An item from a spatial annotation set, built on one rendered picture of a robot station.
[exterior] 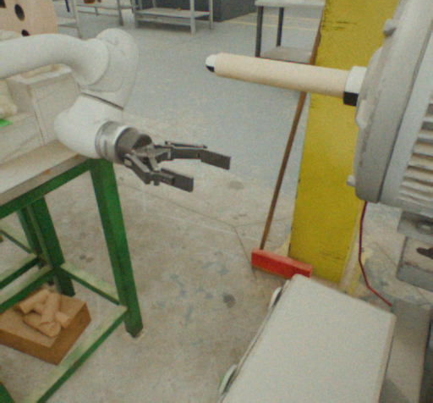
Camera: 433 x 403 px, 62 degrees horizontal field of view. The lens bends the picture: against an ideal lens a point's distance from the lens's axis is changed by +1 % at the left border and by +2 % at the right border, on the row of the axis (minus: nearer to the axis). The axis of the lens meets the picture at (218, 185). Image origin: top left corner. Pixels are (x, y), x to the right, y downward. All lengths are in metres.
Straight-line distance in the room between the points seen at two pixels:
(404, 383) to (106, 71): 0.72
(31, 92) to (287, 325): 0.89
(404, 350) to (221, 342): 1.26
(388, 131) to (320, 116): 1.13
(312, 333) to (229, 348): 1.32
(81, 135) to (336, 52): 0.92
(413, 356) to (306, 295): 0.14
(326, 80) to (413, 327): 0.30
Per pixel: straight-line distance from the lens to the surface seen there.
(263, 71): 0.49
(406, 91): 0.34
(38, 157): 1.05
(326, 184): 1.58
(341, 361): 0.33
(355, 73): 0.46
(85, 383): 1.65
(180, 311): 1.75
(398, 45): 0.35
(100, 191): 1.17
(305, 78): 0.47
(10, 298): 1.72
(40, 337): 1.66
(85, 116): 0.85
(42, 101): 1.08
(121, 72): 0.85
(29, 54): 0.74
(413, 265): 0.43
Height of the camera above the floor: 1.39
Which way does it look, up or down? 33 degrees down
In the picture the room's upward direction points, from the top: straight up
